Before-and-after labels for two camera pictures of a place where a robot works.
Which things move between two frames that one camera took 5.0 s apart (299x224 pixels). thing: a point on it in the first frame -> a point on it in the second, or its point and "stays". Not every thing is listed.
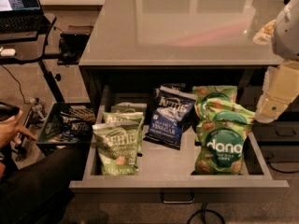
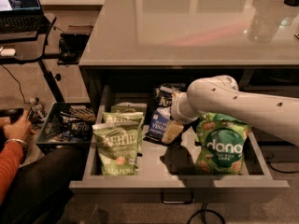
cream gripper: (287, 35) -> (177, 108)
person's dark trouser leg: (40, 192) stays
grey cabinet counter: (182, 26) stays
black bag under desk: (71, 47) stays
